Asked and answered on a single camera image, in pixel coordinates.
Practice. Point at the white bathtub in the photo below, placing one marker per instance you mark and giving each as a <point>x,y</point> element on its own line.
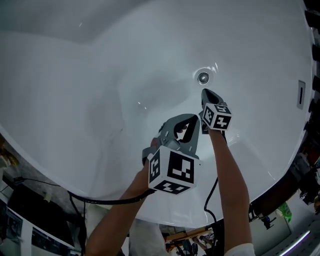
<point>100,87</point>

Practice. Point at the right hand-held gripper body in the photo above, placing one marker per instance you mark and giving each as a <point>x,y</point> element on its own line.
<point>217,117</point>

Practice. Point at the chrome overflow plate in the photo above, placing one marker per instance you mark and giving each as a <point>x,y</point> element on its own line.
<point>301,95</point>

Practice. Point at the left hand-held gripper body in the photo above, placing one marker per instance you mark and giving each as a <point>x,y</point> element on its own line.
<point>175,170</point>

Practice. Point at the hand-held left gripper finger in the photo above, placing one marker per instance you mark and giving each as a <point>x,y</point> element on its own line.
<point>194,140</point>
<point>170,125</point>

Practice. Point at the person's left forearm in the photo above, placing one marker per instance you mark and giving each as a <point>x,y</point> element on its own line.
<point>117,217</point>

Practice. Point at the person's left hand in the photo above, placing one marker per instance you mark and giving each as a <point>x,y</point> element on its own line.
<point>155,142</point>

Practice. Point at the green bottle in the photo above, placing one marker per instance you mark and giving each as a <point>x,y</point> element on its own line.
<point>286,212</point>

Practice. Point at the person's right forearm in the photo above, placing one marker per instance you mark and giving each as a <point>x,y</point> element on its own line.
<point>230,175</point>

